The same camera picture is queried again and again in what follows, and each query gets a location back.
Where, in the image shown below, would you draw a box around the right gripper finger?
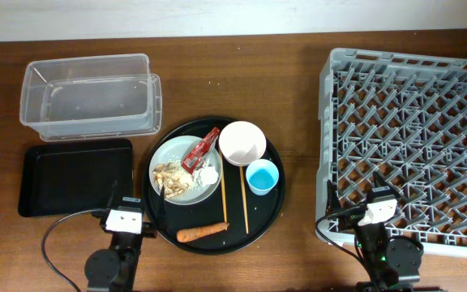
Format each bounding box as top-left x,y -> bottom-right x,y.
372,171 -> 396,199
326,180 -> 339,214

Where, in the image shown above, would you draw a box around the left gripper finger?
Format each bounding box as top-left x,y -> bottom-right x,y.
106,180 -> 118,209
156,186 -> 167,231

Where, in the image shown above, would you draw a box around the orange carrot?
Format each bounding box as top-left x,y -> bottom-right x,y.
176,222 -> 229,243

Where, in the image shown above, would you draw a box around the rice and nut scraps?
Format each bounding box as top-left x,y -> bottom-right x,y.
152,161 -> 195,199

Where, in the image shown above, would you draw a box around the grey plate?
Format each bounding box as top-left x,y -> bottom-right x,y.
148,135 -> 221,205

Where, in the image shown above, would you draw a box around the white tissue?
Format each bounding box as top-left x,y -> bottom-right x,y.
193,165 -> 219,187

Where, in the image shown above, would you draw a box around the red snack wrapper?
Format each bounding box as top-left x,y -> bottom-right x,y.
181,127 -> 220,174

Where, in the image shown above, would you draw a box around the blue cup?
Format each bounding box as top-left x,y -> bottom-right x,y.
246,159 -> 280,195

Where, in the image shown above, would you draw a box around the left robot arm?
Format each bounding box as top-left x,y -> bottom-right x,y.
84,188 -> 167,291

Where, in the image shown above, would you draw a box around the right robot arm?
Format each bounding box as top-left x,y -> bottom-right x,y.
317,171 -> 424,291

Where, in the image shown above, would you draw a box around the grey dishwasher rack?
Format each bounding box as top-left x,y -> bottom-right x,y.
315,48 -> 467,258

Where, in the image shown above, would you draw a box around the black rectangular tray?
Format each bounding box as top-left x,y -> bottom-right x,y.
18,139 -> 133,217

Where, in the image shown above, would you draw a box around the round black tray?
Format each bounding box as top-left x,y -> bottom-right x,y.
141,116 -> 285,255

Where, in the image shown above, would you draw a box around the clear plastic bin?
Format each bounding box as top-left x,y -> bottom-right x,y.
19,54 -> 162,142

